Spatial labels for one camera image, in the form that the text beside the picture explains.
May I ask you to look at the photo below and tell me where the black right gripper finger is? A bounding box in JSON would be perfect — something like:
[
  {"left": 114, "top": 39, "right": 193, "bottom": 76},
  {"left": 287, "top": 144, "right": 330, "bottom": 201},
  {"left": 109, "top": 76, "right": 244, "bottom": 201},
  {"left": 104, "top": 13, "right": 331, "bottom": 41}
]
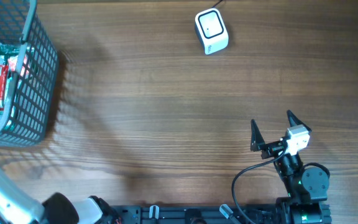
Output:
[
  {"left": 250, "top": 119, "right": 265, "bottom": 152},
  {"left": 287, "top": 110, "right": 311, "bottom": 132}
]

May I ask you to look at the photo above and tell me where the red stick sachet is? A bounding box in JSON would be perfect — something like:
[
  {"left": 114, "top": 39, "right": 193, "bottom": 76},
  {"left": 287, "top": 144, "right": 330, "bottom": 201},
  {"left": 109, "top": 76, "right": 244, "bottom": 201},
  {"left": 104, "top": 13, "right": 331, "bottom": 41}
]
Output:
[{"left": 0, "top": 63, "right": 9, "bottom": 112}]

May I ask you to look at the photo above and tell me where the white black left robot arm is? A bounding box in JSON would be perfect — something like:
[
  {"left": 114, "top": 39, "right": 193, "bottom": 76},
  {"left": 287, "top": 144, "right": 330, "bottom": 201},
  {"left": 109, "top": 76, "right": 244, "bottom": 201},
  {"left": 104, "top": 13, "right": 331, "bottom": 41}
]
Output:
[{"left": 0, "top": 169, "right": 122, "bottom": 224}]

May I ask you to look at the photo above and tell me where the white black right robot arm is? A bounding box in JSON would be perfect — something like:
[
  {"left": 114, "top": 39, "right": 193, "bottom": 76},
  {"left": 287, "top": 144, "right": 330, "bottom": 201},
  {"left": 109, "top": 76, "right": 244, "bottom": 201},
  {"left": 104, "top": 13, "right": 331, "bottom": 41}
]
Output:
[{"left": 250, "top": 110, "right": 332, "bottom": 223}]

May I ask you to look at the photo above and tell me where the white barcode scanner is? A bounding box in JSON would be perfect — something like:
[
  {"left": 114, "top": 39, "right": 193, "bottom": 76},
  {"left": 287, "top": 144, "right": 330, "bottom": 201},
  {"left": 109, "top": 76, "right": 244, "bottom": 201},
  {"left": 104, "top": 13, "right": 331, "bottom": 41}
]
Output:
[{"left": 195, "top": 7, "right": 229, "bottom": 55}]

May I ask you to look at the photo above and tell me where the grey plastic mesh basket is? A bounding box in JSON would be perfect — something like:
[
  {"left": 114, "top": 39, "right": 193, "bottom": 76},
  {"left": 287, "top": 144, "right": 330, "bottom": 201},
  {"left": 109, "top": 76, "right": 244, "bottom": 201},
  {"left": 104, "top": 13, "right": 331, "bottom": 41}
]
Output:
[{"left": 0, "top": 0, "right": 59, "bottom": 147}]

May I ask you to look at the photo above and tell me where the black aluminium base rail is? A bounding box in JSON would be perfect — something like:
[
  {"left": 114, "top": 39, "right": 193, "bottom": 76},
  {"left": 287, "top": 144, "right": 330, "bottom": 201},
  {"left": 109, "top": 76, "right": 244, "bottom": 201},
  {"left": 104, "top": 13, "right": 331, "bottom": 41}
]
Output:
[{"left": 110, "top": 203, "right": 332, "bottom": 224}]

